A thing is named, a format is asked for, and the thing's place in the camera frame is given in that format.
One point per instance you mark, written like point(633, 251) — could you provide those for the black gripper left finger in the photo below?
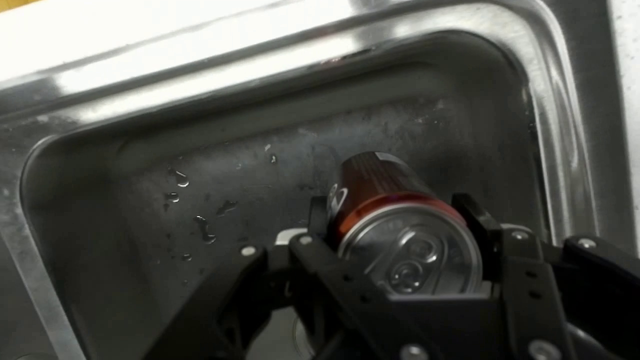
point(267, 306)

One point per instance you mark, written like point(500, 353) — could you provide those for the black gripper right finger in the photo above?
point(540, 300)

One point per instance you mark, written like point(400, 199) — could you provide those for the red soda can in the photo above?
point(381, 187)

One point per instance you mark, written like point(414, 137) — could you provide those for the stainless steel double sink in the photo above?
point(200, 167)

